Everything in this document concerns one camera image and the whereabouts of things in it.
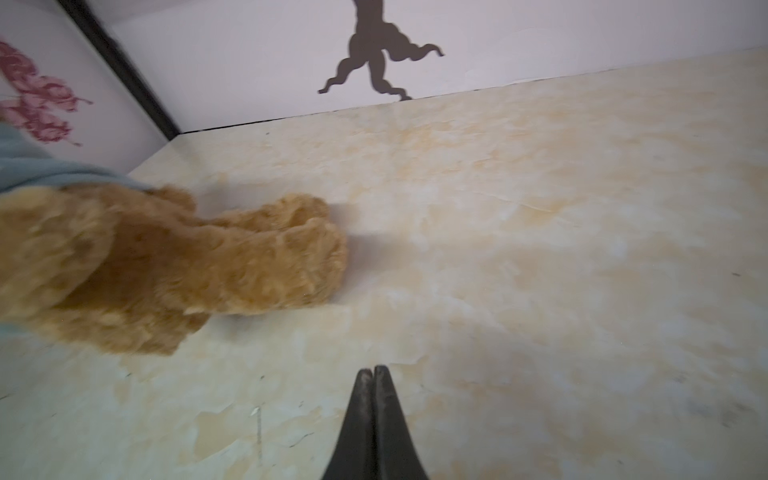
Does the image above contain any brown plush teddy bear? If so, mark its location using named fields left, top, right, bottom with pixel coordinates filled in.
left=1, top=184, right=347, bottom=355

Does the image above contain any light blue teddy shirt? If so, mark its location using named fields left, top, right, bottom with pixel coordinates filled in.
left=1, top=123, right=152, bottom=194

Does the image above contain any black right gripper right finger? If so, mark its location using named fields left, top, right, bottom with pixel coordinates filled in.
left=374, top=365, right=428, bottom=480

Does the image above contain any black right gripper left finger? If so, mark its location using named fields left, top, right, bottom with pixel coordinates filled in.
left=321, top=369, right=375, bottom=480

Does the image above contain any black corner frame post left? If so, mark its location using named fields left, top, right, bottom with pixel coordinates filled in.
left=56, top=0, right=181, bottom=141

